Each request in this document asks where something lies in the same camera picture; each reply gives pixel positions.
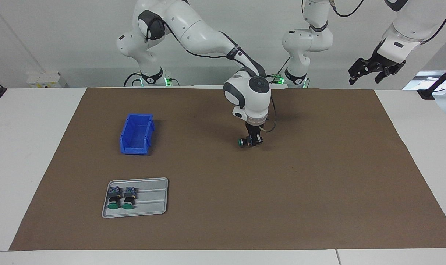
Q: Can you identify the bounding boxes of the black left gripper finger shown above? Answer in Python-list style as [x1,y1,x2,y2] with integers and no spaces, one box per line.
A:
[348,58,372,85]
[374,67,397,84]

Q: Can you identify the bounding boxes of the white crumpled sheets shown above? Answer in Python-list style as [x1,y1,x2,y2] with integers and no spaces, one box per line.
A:
[403,71,446,100]

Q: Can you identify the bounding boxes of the black pole stand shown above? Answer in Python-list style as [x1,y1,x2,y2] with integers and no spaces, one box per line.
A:
[417,61,446,100]

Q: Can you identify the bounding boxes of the brown table mat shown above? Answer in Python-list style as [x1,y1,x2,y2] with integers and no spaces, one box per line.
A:
[9,88,446,251]

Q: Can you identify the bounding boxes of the silver metal tray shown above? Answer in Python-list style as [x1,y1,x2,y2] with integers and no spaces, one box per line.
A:
[101,177,169,219]

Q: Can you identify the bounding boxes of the blue plastic bin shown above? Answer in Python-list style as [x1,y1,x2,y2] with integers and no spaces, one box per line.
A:
[120,113,155,155]

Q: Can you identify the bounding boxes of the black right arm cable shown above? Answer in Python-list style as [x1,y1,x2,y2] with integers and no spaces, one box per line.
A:
[160,17,277,134]

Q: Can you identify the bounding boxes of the black base cable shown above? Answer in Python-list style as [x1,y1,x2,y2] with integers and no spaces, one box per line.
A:
[265,57,291,84]
[124,72,142,87]

